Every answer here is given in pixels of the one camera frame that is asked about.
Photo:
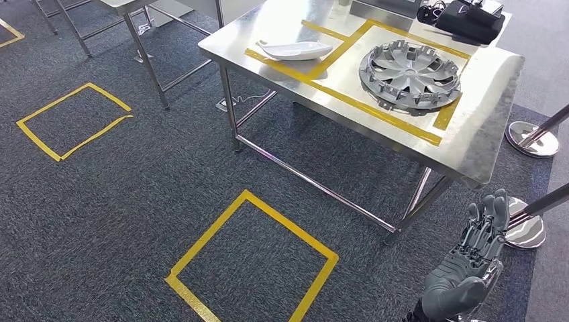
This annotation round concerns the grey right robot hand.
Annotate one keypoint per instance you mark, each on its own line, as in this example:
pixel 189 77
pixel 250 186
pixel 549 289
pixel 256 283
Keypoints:
pixel 467 275

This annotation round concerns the white plastic shell part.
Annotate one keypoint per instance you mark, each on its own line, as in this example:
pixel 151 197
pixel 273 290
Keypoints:
pixel 293 49

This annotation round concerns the yellow workbench tape marking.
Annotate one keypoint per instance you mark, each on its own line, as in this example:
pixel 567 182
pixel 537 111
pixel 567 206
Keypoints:
pixel 355 102

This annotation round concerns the steel workbench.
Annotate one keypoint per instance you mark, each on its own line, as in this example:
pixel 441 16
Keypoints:
pixel 289 17

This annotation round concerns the chrome round base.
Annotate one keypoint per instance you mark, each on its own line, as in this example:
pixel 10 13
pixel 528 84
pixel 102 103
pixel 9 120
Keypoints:
pixel 529 231
pixel 531 140

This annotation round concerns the grey wheel hubcap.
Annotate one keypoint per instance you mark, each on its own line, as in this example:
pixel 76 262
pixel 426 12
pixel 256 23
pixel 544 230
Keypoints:
pixel 409 75

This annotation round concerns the yellow floor tape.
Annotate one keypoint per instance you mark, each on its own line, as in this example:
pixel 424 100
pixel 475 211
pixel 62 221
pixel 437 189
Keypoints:
pixel 249 200
pixel 40 140

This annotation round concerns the black remote controller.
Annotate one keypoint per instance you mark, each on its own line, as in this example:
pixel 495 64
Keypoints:
pixel 471 20

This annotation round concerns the grey floor socket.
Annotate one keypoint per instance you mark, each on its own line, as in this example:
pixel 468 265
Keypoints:
pixel 224 105
pixel 143 57

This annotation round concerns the white desk panel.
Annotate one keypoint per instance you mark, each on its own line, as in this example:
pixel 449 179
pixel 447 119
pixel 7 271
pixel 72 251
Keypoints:
pixel 240 6

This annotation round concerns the steel table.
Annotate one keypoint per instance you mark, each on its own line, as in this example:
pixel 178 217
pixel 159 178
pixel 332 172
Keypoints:
pixel 146 66

